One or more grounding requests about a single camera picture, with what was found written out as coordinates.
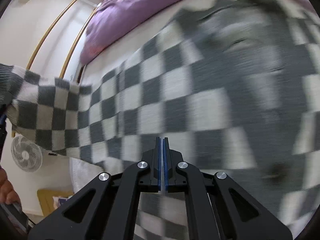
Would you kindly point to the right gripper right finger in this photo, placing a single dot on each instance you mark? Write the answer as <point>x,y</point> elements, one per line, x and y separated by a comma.
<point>217,207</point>

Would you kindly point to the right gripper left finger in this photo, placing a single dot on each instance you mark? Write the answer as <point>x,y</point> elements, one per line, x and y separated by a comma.
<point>106,208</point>

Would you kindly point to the grey white checkered sweater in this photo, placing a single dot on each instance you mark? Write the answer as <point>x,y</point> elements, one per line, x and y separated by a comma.
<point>48,111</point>

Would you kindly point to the person's left hand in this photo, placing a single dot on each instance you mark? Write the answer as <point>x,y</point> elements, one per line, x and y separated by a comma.
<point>7,193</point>

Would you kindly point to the white floral bed sheet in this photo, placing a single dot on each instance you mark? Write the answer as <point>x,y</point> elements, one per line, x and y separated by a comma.
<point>160,25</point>

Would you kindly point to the white standing fan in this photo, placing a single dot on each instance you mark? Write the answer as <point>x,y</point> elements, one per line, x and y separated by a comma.
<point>26,154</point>

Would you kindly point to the purple floral quilt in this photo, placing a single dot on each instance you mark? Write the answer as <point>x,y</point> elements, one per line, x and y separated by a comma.
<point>114,19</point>

